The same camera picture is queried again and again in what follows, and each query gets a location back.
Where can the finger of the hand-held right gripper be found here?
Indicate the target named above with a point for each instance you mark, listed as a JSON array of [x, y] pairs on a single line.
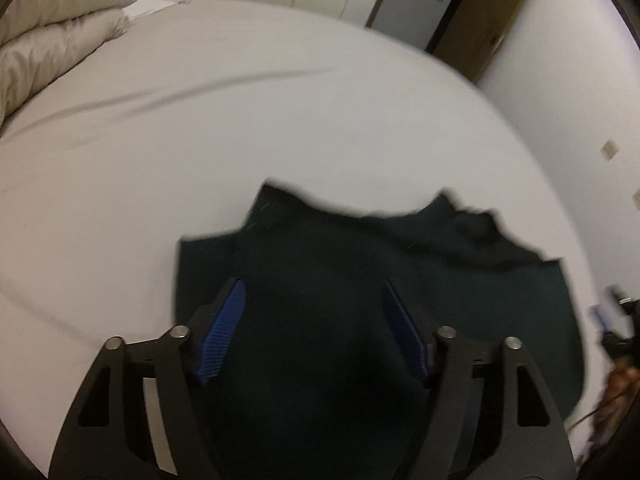
[[599, 320], [614, 294]]

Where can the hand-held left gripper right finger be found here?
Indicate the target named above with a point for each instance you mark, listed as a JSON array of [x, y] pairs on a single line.
[[405, 332]]

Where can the white papers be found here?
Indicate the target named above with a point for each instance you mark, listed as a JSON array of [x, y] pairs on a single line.
[[150, 5]]

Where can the wall socket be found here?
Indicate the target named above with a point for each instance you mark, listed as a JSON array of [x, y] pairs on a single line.
[[609, 149]]

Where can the wooden door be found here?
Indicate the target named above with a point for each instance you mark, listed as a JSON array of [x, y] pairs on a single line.
[[480, 15]]

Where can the dark green sweater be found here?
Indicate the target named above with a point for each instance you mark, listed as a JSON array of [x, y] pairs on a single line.
[[350, 270]]

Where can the bed with grey sheet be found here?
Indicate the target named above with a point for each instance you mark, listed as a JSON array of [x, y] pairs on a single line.
[[250, 110]]

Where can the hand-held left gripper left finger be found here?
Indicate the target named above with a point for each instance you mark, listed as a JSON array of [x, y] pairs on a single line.
[[222, 332]]

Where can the beige folded duvet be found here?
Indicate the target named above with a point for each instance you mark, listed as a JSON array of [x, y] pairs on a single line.
[[55, 20]]

